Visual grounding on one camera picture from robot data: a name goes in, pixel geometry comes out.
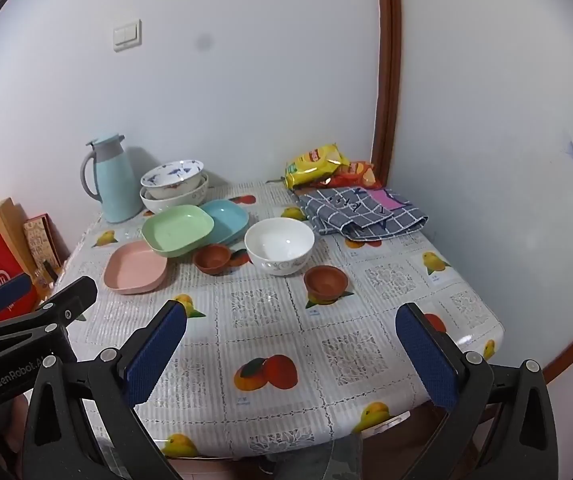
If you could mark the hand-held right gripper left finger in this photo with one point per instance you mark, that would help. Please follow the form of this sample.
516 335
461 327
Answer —
156 355

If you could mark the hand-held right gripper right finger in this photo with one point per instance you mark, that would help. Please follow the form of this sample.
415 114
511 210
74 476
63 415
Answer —
429 360

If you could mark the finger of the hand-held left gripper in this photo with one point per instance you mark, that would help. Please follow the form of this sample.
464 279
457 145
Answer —
10 293
69 305

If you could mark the pink plastic plate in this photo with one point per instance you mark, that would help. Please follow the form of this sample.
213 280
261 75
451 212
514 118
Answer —
131 267

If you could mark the brown clay bowl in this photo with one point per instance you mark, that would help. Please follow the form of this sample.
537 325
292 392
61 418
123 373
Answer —
324 280
211 257

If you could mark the green plastic plate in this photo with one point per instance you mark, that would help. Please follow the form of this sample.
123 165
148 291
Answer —
176 227

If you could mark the blue plastic plate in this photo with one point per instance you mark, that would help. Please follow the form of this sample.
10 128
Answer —
229 220

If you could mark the white bowl grey floral rim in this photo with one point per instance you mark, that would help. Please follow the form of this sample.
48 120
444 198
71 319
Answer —
279 245

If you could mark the brown patterned box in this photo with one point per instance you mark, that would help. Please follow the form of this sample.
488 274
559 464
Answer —
41 242

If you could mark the brown paper bag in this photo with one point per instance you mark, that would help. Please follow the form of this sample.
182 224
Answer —
1 220

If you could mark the fruit printed tablecloth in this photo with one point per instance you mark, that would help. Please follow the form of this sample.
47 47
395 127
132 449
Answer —
266 320

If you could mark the light blue thermos jug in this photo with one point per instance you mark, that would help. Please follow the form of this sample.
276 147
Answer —
116 185

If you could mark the large white bowl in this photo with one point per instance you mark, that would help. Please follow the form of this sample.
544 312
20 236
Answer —
176 206

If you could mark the grey trousers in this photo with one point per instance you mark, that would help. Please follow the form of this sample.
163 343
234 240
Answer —
316 457

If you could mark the grey checked cloth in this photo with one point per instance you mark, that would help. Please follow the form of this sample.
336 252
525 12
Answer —
361 220

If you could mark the pink cloth patch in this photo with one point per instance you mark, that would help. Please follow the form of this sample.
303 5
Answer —
389 199

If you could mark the blue crane patterned bowl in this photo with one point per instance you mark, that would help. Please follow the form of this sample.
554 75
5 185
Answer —
176 172

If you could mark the plain white shallow bowl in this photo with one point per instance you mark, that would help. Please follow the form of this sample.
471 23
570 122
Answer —
200 183

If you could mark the red snack bag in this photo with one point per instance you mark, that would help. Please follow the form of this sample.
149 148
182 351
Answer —
361 172

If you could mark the yellow snack bag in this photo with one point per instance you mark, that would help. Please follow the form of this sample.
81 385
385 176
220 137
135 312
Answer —
314 162

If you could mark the white wall switch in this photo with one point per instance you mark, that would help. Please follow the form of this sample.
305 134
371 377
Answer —
127 35

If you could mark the wooden door frame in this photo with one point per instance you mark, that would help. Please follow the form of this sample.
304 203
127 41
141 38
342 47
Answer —
389 60

